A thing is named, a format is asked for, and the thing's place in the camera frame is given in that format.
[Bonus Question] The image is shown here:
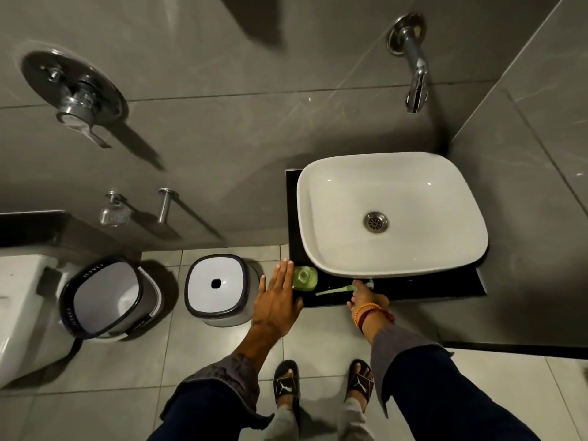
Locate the person's right hand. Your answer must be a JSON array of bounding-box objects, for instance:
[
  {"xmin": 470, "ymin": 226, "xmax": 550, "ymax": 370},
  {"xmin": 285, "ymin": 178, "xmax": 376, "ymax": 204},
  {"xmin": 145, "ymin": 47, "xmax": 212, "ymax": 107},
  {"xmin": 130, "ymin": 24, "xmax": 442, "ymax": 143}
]
[{"xmin": 347, "ymin": 280, "xmax": 390, "ymax": 317}]

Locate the person's left hand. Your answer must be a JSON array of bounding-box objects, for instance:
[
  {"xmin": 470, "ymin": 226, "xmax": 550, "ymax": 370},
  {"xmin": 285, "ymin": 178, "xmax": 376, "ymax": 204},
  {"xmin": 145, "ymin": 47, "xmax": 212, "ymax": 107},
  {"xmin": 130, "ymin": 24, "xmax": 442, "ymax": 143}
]
[{"xmin": 251, "ymin": 259, "xmax": 305, "ymax": 338}]

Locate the green toothbrush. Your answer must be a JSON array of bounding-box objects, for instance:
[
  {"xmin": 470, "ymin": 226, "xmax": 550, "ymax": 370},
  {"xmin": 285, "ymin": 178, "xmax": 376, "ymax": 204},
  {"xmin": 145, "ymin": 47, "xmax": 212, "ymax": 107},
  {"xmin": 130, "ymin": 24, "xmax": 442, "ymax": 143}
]
[{"xmin": 315, "ymin": 280, "xmax": 375, "ymax": 297}]

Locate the person's right forearm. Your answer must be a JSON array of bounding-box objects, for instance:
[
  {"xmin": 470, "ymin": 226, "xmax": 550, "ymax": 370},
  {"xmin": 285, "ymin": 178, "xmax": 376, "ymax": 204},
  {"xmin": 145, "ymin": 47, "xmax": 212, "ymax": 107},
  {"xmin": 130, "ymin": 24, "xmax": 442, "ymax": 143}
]
[{"xmin": 356, "ymin": 307, "xmax": 540, "ymax": 441}]

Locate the person's left forearm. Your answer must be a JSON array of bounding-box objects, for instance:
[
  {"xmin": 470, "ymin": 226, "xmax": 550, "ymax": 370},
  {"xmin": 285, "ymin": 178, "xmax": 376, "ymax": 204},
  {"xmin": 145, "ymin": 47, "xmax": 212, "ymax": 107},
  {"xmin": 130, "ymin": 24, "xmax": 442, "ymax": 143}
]
[{"xmin": 147, "ymin": 319, "xmax": 286, "ymax": 441}]

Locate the green soap bottle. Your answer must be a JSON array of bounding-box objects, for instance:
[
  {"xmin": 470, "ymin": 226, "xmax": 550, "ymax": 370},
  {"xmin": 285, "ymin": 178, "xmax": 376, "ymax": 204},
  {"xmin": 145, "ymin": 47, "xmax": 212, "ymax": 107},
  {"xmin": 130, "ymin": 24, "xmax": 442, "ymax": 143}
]
[{"xmin": 292, "ymin": 266, "xmax": 319, "ymax": 292}]

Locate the white stool with dark rim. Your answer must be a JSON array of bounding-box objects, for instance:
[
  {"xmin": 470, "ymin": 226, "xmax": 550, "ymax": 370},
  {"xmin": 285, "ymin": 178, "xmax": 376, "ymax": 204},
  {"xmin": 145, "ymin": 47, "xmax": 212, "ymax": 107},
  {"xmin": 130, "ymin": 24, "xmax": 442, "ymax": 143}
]
[{"xmin": 184, "ymin": 254, "xmax": 261, "ymax": 328}]

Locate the chrome basin drain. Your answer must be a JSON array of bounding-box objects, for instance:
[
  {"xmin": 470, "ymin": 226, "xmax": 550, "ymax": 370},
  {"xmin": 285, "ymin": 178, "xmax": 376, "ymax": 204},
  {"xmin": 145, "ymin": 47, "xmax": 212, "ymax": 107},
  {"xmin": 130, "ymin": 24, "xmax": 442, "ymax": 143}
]
[{"xmin": 364, "ymin": 211, "xmax": 390, "ymax": 235}]

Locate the black stone counter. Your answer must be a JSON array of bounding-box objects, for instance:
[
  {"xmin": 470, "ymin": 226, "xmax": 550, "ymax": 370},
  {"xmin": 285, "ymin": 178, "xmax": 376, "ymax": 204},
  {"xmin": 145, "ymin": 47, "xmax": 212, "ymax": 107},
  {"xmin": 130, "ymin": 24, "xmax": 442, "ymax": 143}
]
[{"xmin": 285, "ymin": 169, "xmax": 488, "ymax": 309}]

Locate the person's left black sandal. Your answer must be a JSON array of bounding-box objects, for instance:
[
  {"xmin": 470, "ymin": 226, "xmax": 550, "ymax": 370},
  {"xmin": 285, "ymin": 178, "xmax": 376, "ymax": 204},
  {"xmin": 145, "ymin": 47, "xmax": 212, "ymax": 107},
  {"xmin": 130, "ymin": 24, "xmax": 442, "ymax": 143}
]
[{"xmin": 273, "ymin": 360, "xmax": 302, "ymax": 410}]

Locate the person's black sandal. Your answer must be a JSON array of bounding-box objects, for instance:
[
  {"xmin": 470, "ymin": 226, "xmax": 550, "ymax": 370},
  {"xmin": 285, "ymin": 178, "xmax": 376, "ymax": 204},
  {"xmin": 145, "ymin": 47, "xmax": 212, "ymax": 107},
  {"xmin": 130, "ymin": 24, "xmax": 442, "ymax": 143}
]
[
  {"xmin": 345, "ymin": 359, "xmax": 375, "ymax": 412},
  {"xmin": 273, "ymin": 360, "xmax": 302, "ymax": 410}
]

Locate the person's right black sandal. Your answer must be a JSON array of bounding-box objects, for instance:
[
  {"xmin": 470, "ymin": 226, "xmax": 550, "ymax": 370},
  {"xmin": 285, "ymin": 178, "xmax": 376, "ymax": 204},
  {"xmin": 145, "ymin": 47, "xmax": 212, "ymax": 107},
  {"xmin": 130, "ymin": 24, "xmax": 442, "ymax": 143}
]
[{"xmin": 345, "ymin": 359, "xmax": 375, "ymax": 412}]

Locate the white ceramic wash basin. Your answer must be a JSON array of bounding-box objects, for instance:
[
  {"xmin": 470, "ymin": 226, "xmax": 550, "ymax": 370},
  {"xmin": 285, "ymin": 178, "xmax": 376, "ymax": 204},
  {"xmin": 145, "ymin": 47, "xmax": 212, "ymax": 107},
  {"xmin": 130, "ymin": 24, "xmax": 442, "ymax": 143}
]
[{"xmin": 296, "ymin": 152, "xmax": 489, "ymax": 279}]

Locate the person's left leg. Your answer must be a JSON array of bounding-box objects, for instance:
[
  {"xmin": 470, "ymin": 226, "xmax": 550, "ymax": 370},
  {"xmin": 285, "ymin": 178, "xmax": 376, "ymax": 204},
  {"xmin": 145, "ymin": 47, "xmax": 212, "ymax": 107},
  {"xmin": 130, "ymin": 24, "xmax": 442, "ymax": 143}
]
[{"xmin": 263, "ymin": 403, "xmax": 300, "ymax": 441}]

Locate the person's leg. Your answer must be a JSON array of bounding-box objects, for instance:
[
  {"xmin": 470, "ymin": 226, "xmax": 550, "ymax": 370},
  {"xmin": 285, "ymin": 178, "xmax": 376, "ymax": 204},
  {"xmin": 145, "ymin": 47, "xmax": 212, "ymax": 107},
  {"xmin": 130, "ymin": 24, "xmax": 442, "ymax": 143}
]
[
  {"xmin": 263, "ymin": 403, "xmax": 300, "ymax": 441},
  {"xmin": 337, "ymin": 396, "xmax": 376, "ymax": 441}
]

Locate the person's right leg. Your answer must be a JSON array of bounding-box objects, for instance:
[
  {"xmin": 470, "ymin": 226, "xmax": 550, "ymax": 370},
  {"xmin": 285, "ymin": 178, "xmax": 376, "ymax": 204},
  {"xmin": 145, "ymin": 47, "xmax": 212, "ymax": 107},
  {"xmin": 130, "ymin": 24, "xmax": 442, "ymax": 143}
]
[{"xmin": 337, "ymin": 396, "xmax": 376, "ymax": 441}]

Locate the grey bucket with dark rim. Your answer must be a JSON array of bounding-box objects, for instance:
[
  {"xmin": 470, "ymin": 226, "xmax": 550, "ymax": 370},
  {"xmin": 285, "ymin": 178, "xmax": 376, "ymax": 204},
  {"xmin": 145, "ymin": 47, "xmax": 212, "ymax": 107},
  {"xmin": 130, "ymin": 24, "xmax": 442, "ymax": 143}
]
[{"xmin": 58, "ymin": 255, "xmax": 164, "ymax": 341}]

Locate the chrome angle valve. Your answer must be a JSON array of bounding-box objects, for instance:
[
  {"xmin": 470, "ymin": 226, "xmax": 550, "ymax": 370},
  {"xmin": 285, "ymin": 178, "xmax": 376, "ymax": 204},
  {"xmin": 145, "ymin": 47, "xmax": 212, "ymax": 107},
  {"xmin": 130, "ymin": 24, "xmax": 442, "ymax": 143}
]
[{"xmin": 98, "ymin": 191, "xmax": 132, "ymax": 227}]

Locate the black stone ledge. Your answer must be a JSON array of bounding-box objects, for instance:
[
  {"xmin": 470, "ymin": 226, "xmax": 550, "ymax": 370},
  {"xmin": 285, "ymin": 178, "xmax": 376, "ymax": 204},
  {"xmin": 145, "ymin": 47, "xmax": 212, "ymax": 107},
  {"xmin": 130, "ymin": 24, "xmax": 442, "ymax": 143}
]
[{"xmin": 0, "ymin": 209, "xmax": 85, "ymax": 251}]

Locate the white toilet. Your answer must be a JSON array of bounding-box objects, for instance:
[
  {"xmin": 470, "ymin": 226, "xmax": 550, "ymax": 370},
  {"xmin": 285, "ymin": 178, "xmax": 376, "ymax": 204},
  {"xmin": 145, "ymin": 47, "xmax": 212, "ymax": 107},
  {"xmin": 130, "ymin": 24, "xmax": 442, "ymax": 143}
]
[{"xmin": 0, "ymin": 254, "xmax": 64, "ymax": 389}]

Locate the orange thread bracelet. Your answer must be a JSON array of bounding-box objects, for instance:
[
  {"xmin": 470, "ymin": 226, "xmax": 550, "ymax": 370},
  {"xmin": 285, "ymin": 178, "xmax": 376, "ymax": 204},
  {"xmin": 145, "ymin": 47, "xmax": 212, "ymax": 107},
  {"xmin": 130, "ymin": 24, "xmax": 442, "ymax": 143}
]
[{"xmin": 351, "ymin": 302, "xmax": 383, "ymax": 328}]

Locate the red thread bracelet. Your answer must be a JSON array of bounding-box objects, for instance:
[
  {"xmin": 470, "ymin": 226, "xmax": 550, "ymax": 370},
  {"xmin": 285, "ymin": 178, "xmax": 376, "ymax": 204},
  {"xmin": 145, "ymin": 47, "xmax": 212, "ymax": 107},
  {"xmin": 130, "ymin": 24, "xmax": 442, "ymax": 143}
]
[{"xmin": 358, "ymin": 308, "xmax": 396, "ymax": 334}]

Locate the chrome wall peg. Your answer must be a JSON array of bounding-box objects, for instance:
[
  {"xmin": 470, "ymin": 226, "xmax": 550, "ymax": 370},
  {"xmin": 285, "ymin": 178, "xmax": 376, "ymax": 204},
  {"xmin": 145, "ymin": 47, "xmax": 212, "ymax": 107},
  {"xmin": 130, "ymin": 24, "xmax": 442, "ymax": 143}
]
[{"xmin": 156, "ymin": 188, "xmax": 179, "ymax": 224}]

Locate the chrome wall spout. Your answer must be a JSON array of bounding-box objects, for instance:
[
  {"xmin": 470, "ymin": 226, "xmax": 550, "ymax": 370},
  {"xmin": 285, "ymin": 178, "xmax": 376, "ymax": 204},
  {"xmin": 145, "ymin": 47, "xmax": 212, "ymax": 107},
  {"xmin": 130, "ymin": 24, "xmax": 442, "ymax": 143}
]
[{"xmin": 386, "ymin": 13, "xmax": 431, "ymax": 115}]

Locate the chrome wall mixer valve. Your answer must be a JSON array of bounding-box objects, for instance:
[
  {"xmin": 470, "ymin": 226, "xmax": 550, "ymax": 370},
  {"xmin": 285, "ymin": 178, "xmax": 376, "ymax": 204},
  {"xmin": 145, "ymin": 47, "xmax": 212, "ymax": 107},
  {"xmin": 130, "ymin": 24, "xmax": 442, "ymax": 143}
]
[{"xmin": 20, "ymin": 50, "xmax": 130, "ymax": 149}]

